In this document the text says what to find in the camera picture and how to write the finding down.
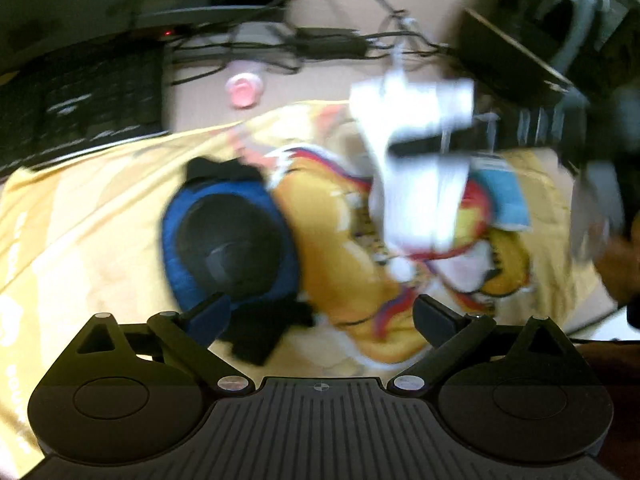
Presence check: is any blue wet wipes packet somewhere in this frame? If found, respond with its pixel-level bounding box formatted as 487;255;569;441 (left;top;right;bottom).
470;156;530;232

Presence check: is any person right hand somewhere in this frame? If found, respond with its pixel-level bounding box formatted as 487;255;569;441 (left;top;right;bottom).
594;236;639;304

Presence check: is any yellow cartoon cloth mat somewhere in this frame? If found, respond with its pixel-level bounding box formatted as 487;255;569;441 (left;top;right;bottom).
0;98;606;480

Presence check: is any black power adapter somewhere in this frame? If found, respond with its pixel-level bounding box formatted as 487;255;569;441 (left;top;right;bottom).
291;27;369;61

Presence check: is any black keyboard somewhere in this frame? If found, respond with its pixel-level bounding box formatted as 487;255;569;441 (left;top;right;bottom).
1;40;168;180

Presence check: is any pink tube bottle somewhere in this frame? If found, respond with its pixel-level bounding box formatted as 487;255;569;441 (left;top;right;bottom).
224;60;265;110

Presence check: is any grey coiled cable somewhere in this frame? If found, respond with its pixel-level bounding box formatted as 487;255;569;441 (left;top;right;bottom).
380;8;426;74

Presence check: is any black cable bundle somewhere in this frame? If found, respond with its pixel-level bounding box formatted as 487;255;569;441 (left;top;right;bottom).
164;0;457;86

